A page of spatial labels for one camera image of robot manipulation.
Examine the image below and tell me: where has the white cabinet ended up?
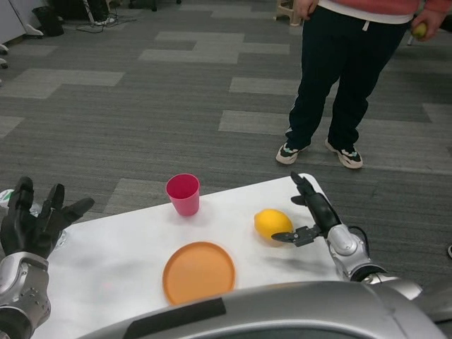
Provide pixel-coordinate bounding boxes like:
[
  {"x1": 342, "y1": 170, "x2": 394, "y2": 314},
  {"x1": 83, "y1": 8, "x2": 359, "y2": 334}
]
[{"x1": 0, "y1": 0, "x2": 44, "y2": 54}]

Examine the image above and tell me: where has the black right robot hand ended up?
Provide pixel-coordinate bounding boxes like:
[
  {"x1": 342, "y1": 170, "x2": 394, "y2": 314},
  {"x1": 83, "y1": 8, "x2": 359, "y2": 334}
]
[{"x1": 270, "y1": 171, "x2": 343, "y2": 248}]

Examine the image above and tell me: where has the pink plastic cup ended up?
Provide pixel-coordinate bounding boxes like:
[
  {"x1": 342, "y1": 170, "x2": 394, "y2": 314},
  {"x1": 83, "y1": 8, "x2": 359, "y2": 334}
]
[{"x1": 165, "y1": 172, "x2": 201, "y2": 218}]

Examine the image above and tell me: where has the clear bottle with green label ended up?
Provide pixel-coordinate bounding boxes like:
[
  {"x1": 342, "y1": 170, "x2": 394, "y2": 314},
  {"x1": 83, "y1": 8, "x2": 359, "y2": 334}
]
[{"x1": 0, "y1": 189, "x2": 69, "y2": 250}]

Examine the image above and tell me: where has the person in black trousers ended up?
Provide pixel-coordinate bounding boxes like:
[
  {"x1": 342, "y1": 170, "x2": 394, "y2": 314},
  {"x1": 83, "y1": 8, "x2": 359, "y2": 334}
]
[{"x1": 275, "y1": 0, "x2": 452, "y2": 170}]

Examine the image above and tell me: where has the silver robot chest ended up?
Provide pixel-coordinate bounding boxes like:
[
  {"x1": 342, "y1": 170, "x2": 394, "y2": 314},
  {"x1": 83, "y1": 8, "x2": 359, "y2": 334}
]
[{"x1": 30, "y1": 280, "x2": 446, "y2": 339}]

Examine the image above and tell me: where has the orange round plate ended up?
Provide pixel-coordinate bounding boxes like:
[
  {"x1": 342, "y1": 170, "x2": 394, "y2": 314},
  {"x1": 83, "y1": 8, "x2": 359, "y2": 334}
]
[{"x1": 162, "y1": 241, "x2": 237, "y2": 307}]

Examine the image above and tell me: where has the beige plastic stool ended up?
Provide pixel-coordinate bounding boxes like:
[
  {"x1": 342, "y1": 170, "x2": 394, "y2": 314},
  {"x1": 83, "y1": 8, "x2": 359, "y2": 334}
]
[{"x1": 274, "y1": 0, "x2": 305, "y2": 26}]

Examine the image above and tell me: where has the black bag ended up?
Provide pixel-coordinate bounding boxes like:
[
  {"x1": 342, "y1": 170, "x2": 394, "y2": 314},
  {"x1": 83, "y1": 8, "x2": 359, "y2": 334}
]
[{"x1": 31, "y1": 6, "x2": 66, "y2": 37}]

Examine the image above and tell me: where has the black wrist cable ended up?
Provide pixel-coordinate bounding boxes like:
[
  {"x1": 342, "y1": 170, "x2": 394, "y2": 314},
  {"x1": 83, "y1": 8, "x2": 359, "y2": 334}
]
[{"x1": 347, "y1": 225, "x2": 371, "y2": 256}]

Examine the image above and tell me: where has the black floor cable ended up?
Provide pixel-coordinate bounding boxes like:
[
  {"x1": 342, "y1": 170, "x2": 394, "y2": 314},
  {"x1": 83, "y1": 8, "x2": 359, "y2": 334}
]
[{"x1": 72, "y1": 9, "x2": 139, "y2": 33}]

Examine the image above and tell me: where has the green fruit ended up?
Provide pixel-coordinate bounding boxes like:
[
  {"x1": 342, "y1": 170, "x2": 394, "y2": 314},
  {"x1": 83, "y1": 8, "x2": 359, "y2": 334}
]
[{"x1": 410, "y1": 22, "x2": 429, "y2": 40}]

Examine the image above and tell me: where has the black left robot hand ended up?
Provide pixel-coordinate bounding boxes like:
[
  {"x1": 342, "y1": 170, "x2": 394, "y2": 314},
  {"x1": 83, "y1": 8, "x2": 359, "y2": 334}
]
[{"x1": 0, "y1": 176, "x2": 96, "y2": 261}]

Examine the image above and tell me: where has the yellow lemon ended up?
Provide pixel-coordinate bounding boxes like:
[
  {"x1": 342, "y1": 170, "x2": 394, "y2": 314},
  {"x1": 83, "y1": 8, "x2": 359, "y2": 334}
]
[{"x1": 253, "y1": 208, "x2": 295, "y2": 245}]

